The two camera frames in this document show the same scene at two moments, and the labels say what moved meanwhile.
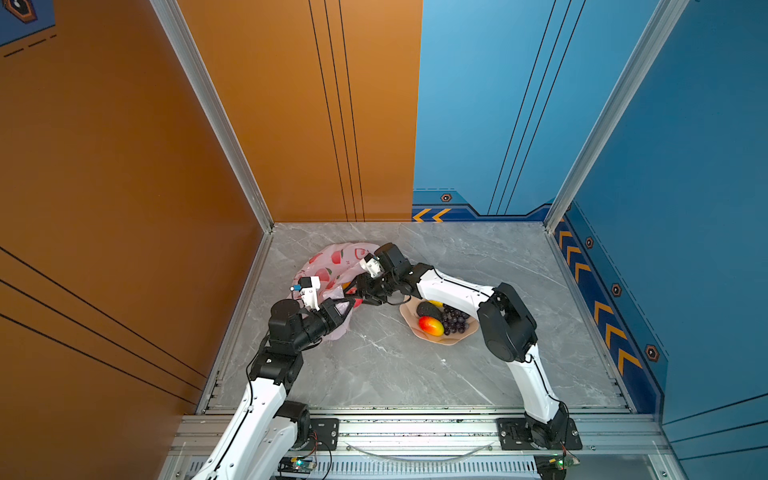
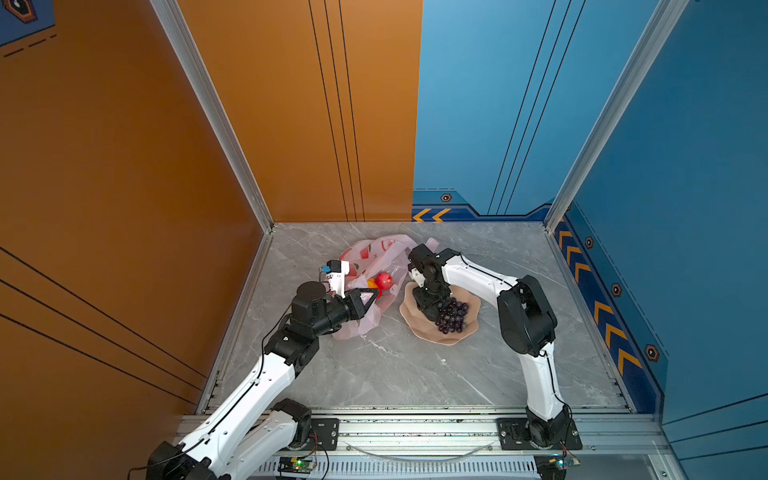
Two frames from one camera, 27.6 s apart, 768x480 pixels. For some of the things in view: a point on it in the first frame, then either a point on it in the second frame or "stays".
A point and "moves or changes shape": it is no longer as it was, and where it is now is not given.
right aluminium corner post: (659, 30) stays
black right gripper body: (381, 286) → (427, 295)
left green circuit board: (302, 464) stays
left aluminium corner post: (176, 31) stays
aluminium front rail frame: (373, 447) stays
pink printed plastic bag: (333, 263) moves or changes shape
